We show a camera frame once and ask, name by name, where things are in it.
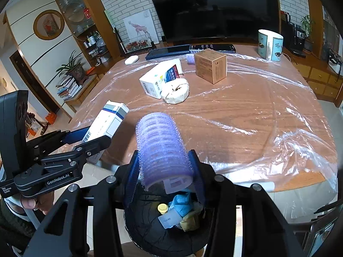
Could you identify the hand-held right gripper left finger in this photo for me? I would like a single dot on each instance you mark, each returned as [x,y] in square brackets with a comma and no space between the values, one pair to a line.
[132,176]

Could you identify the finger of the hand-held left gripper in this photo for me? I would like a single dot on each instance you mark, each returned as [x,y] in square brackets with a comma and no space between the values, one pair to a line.
[76,136]
[93,144]

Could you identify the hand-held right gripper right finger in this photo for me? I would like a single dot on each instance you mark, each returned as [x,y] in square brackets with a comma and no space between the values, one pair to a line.
[197,174]

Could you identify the white box with blue stripe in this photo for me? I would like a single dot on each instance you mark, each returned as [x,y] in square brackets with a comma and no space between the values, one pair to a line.
[107,120]

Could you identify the large purple hair roller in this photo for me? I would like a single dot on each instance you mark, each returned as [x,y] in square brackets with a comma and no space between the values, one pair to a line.
[160,144]

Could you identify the black lined trash bin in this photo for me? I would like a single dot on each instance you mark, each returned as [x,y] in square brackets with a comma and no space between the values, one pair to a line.
[150,230]

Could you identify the person's left forearm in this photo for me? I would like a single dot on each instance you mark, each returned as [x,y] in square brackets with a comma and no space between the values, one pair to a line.
[10,225]

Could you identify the person's left hand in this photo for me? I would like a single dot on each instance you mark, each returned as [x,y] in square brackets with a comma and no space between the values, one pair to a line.
[28,203]

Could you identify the orange toy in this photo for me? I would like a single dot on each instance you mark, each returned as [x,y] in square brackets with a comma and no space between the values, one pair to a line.
[50,119]

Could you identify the crumpled blue glove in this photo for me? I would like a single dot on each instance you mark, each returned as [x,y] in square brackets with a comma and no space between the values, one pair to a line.
[183,203]

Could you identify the yellow bottle cap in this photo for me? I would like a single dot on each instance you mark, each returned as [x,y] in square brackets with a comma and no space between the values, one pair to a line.
[162,208]

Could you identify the low wooden shelf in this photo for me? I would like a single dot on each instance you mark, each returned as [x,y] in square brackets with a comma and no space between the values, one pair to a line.
[85,91]

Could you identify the crumpled yellow paper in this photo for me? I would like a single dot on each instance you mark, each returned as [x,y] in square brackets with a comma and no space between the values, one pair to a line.
[190,220]

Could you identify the stack of books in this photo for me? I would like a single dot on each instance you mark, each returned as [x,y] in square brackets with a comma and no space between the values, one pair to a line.
[68,88]

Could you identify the small white card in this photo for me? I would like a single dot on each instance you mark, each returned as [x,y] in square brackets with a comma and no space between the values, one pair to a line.
[168,218]

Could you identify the potted plant dark square pot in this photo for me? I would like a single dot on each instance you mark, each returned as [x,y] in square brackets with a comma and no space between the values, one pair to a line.
[76,71]

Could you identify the clear plastic table sheet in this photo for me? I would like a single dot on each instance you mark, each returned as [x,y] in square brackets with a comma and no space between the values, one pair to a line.
[241,117]

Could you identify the beige paper roll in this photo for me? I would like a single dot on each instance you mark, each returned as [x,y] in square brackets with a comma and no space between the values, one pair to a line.
[175,92]

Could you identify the white medicine box blue print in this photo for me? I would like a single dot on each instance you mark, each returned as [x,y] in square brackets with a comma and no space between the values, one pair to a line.
[158,80]

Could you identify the white computer mouse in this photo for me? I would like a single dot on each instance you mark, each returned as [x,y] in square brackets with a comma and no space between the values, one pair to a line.
[131,60]

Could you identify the framed red flower picture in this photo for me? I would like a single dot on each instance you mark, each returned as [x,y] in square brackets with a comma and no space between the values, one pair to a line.
[136,45]

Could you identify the brown cardboard box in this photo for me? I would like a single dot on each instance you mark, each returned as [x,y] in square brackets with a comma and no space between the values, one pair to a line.
[211,67]

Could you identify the small purple hair roller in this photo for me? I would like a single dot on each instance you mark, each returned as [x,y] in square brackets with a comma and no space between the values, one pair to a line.
[190,59]

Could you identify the dark tablet with blue case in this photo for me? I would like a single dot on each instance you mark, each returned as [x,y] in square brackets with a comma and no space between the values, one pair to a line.
[168,52]

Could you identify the green rod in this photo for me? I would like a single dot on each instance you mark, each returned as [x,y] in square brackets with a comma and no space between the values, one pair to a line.
[109,18]

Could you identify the wooden glass display cabinet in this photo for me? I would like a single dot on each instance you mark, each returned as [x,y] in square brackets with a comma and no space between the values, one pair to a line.
[77,13]

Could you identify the giraffe drawing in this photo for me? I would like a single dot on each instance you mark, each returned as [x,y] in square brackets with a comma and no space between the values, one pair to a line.
[139,26]

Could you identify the blue butterfly ceramic mug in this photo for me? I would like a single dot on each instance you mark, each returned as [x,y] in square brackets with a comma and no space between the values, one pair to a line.
[269,45]

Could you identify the wooden drawer sideboard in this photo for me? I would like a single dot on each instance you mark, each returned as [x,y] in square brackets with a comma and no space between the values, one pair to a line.
[321,80]

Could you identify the black flat television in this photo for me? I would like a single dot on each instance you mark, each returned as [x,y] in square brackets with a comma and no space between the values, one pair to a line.
[214,10]

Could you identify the black coffee machine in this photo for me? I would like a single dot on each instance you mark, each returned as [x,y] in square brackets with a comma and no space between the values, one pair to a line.
[297,40]

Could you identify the green potted plant blue pot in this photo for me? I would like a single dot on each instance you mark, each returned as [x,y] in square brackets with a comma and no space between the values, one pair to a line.
[308,29]

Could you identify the round framed wall picture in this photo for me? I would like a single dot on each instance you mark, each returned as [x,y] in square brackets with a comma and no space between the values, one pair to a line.
[48,24]

